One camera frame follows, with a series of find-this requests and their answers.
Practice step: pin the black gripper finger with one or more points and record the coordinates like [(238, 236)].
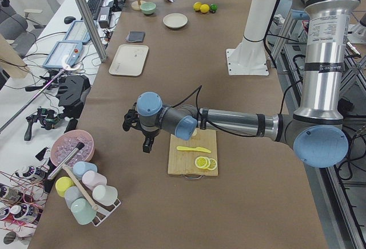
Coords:
[(147, 145)]

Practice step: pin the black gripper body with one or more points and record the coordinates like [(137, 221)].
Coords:
[(147, 134)]

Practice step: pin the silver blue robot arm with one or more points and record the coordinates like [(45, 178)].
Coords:
[(313, 131)]

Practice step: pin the cream rabbit tray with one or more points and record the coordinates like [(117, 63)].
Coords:
[(129, 60)]

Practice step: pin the bamboo cutting board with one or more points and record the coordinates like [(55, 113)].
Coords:
[(197, 156)]

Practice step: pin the yellow plastic knife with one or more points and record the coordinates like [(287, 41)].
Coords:
[(195, 149)]

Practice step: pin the lemon slice front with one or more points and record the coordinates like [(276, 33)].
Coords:
[(201, 162)]

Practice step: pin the lemon slice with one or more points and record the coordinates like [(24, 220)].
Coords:
[(201, 162), (212, 165)]

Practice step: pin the metal black-tipped rod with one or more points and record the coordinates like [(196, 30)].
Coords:
[(72, 153)]

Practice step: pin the white cup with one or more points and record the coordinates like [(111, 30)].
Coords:
[(105, 194)]

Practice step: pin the pink cup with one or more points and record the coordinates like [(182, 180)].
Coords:
[(91, 179)]

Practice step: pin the lemon slice back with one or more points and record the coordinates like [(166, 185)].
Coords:
[(212, 165)]

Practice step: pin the pink bowl of ice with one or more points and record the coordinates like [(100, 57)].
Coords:
[(68, 142)]

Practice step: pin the blue cup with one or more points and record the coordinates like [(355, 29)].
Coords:
[(81, 167)]

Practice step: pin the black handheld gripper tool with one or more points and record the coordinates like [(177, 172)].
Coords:
[(48, 119)]

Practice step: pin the grey folded cloth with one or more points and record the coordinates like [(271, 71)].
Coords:
[(135, 37)]

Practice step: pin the white cup rack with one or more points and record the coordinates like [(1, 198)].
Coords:
[(103, 212)]

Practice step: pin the wooden stick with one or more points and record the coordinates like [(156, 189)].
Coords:
[(67, 169)]

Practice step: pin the near teach pendant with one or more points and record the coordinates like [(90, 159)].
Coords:
[(63, 55)]

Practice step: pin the teach pendant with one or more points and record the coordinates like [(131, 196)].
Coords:
[(77, 32), (63, 55)]

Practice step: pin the grey cup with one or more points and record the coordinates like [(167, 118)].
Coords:
[(71, 195)]

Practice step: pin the yellow cup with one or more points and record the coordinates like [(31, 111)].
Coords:
[(63, 184)]

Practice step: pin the mint green cup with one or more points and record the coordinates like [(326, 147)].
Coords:
[(82, 211)]

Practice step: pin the far teach pendant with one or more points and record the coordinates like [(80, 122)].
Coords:
[(77, 32)]

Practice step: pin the cream round plate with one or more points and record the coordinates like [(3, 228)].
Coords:
[(175, 20)]

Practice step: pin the mint green bowl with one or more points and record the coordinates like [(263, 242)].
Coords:
[(148, 8)]

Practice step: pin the black computer mouse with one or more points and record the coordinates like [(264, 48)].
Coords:
[(69, 19)]

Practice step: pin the black keyboard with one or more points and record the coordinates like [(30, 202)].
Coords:
[(94, 7)]

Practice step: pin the yellow lemon left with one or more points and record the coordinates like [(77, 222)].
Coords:
[(197, 6)]

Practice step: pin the yellow lemon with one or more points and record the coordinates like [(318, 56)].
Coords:
[(204, 8), (197, 6)]

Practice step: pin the yellow lemon right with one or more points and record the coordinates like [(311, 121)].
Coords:
[(204, 8)]

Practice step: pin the green lime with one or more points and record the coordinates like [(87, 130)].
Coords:
[(213, 8)]

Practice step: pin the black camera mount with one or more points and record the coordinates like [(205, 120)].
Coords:
[(72, 93)]

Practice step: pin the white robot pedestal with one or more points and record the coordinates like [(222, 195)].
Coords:
[(249, 57)]

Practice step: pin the aluminium frame post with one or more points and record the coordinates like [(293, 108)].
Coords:
[(93, 32)]

